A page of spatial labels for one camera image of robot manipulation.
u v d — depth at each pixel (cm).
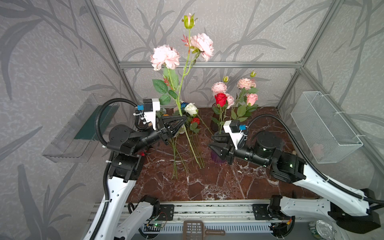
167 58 37
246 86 70
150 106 42
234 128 43
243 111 70
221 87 69
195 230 70
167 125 46
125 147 38
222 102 62
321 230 64
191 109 63
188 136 101
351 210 40
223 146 47
